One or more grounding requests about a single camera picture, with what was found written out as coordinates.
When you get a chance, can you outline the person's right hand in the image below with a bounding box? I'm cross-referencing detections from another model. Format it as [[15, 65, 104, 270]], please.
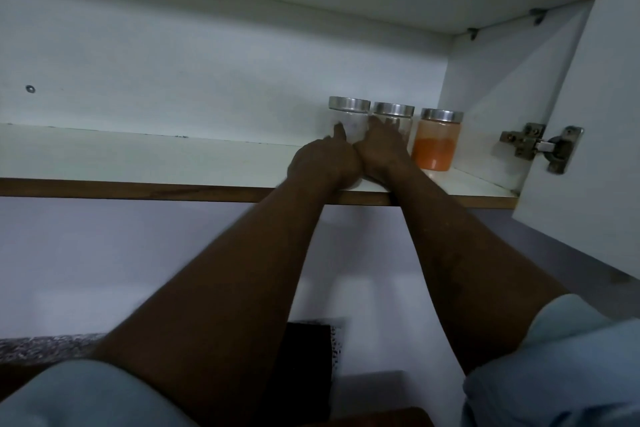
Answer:
[[353, 116, 417, 183]]

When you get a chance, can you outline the person's left hand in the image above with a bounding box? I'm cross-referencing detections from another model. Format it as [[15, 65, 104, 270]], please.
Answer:
[[287, 122, 364, 190]]

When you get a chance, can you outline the glass jar with white contents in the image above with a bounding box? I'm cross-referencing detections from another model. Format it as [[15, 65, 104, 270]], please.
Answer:
[[328, 96, 371, 190]]

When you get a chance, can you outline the glass jar with pale contents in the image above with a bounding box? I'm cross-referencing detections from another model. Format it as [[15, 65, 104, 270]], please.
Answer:
[[370, 102, 416, 154]]

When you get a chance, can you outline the person's right forearm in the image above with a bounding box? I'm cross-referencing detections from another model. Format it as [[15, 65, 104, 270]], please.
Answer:
[[372, 165, 587, 377]]

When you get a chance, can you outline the person's left forearm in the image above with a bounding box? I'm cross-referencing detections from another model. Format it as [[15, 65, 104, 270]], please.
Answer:
[[90, 175, 364, 427]]

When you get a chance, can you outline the glass jar with orange powder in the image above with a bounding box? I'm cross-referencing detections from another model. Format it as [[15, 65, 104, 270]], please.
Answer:
[[410, 107, 464, 172]]

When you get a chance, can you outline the metal cabinet hinge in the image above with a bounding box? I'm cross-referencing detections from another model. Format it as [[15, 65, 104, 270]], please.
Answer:
[[499, 122, 585, 175]]

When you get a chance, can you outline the white cabinet door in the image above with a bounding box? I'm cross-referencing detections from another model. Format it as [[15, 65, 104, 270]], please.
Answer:
[[511, 0, 640, 287]]

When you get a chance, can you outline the black rectangular board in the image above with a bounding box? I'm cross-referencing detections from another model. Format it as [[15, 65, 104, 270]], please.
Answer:
[[280, 323, 335, 423]]

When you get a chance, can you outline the light blue right shirt sleeve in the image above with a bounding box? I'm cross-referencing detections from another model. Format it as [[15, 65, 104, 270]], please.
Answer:
[[460, 294, 640, 427]]

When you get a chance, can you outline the light blue shirt sleeve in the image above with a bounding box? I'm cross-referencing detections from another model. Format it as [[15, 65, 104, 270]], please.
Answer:
[[0, 358, 201, 427], [460, 294, 640, 427]]

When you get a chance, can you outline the light blue left shirt sleeve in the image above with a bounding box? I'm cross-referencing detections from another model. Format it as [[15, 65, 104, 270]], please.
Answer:
[[0, 358, 201, 427]]

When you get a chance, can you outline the white wall cabinet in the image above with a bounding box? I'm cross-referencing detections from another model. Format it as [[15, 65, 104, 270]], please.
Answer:
[[0, 0, 602, 210]]

